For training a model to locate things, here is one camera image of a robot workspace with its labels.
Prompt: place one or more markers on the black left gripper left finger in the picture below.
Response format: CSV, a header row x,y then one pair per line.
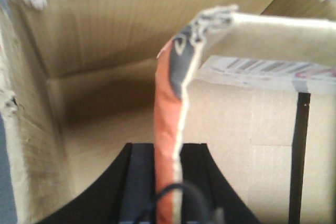
x,y
119,194

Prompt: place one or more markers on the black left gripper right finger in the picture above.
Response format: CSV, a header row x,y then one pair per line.
x,y
201,170

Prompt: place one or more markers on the cardboard box orange flap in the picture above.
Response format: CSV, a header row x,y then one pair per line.
x,y
77,78

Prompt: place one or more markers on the small labelled cardboard box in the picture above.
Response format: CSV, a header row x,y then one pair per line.
x,y
256,116

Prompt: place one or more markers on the black strapping band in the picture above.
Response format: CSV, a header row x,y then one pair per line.
x,y
298,157

